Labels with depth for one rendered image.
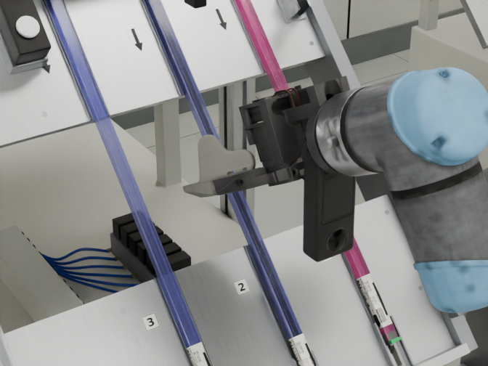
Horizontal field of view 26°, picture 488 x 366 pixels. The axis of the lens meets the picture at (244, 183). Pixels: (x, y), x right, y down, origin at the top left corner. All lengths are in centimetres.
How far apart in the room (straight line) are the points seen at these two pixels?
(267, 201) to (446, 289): 203
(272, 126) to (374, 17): 273
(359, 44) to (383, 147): 284
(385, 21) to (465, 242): 292
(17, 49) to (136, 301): 28
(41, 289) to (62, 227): 23
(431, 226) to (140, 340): 36
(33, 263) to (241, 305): 43
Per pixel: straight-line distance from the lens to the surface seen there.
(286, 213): 282
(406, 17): 379
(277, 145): 97
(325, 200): 97
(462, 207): 84
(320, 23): 127
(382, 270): 121
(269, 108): 97
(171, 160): 169
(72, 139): 188
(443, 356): 120
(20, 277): 145
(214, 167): 103
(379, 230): 122
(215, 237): 158
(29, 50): 109
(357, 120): 86
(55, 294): 141
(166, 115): 165
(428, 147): 80
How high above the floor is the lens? 149
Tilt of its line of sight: 30 degrees down
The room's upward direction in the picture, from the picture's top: straight up
